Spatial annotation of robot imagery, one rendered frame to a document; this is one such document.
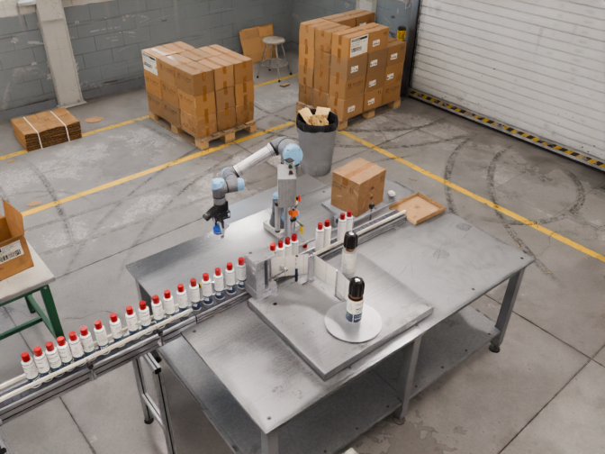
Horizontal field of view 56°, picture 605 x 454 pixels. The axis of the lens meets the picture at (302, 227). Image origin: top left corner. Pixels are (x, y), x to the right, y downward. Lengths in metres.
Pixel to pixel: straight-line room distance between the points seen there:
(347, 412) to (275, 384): 0.79
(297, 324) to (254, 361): 0.31
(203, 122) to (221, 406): 3.83
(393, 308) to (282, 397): 0.83
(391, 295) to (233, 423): 1.18
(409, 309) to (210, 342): 1.10
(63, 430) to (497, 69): 5.95
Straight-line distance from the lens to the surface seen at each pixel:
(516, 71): 7.28
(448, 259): 3.70
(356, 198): 3.85
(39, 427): 4.03
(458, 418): 3.91
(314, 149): 5.93
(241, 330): 3.11
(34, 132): 7.13
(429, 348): 3.96
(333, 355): 2.91
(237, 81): 6.73
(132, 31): 8.51
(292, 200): 3.18
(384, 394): 3.64
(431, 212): 4.13
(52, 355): 2.91
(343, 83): 6.94
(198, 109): 6.51
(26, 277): 3.84
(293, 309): 3.14
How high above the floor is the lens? 3.03
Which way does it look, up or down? 35 degrees down
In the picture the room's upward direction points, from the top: 1 degrees clockwise
